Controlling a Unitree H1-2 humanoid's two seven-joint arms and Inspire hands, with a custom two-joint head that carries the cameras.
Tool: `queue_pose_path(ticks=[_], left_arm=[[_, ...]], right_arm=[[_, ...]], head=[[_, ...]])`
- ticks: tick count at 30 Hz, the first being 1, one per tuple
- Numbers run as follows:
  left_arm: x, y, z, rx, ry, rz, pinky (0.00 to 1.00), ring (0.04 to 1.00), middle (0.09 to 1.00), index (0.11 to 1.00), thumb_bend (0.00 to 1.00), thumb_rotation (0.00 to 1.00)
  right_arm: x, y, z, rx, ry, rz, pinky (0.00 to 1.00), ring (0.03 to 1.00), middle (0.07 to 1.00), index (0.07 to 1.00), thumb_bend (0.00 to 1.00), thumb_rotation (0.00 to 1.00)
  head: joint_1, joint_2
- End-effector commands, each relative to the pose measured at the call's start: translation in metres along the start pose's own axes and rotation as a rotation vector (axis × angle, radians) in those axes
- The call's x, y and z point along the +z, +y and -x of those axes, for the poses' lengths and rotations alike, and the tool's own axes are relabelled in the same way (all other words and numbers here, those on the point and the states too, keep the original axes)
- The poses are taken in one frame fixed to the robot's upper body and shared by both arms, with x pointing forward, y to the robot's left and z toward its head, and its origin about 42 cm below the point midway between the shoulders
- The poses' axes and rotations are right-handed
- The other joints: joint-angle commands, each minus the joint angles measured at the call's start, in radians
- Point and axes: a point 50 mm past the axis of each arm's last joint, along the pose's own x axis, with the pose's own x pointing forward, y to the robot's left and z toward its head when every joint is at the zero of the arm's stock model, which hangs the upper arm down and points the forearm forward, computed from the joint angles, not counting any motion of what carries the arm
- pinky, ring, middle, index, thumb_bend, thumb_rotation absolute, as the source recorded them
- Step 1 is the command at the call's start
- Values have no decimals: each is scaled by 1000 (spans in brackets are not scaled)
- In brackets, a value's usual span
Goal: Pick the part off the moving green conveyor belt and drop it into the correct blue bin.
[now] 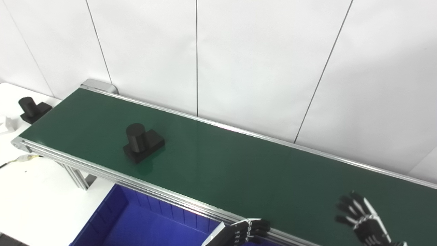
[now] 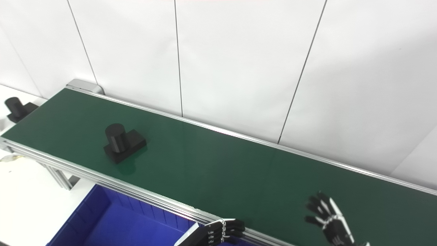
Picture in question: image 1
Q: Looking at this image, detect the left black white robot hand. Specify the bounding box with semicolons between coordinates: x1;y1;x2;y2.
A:
201;219;271;246

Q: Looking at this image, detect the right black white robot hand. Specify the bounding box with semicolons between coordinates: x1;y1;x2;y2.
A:
335;191;408;246

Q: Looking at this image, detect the small white plastic part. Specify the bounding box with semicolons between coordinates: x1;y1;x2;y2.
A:
0;116;17;135

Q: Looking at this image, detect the yellowish connector cable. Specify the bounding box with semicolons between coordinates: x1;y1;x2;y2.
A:
0;154;41;168

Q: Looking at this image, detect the blue plastic bin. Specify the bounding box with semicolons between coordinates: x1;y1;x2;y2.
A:
70;184;273;246

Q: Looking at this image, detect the green conveyor belt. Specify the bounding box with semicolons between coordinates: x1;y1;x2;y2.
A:
19;88;437;246
11;79;437;246

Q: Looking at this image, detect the black part with cylinder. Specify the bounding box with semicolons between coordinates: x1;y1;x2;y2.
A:
123;123;165;164
18;97;53;124

